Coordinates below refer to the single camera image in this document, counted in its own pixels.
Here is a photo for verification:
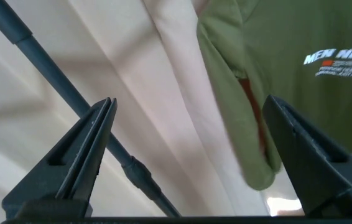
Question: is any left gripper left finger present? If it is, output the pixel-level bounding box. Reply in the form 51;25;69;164
1;97;118;218

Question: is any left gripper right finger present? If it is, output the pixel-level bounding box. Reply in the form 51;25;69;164
262;95;352;217

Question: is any green long-sleeved shirt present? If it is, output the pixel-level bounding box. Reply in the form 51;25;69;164
196;0;352;191

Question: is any black clothes rack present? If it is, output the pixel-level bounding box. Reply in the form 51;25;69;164
0;0;182;218

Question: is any beige curtain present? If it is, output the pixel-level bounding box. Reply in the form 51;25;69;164
0;0;301;218

